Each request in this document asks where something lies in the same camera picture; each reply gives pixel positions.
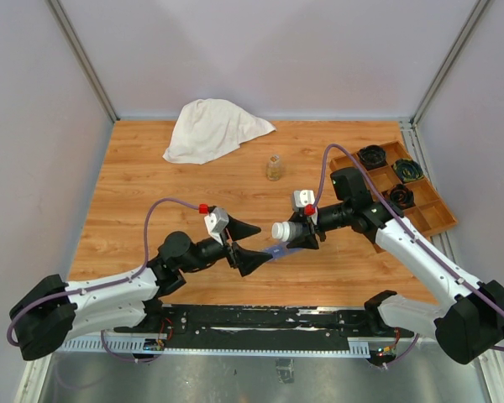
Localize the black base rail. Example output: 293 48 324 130
60 302 413 359

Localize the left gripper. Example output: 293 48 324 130
181 214 273 275

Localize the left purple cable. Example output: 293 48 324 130
6 197 211 346

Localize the blue weekly pill organizer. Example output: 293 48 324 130
263 243 301 261

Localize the clear glass pill bottle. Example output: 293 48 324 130
265 154 283 181

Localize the black cup far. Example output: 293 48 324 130
357 144 386 170

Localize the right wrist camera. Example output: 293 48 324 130
291 190 315 212

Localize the white cloth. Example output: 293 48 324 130
163 98 276 165

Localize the white cap pill bottle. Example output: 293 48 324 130
271 221 304 243

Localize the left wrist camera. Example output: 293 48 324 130
204 207 229 245

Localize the purple cable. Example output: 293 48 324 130
6 197 211 346
304 144 504 353

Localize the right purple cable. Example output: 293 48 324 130
304 144 504 353

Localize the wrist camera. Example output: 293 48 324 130
291 190 315 212
204 207 229 245

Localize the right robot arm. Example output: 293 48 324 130
271 167 504 364

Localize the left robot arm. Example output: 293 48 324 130
7 213 272 361

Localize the green black cup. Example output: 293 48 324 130
392 159 424 184

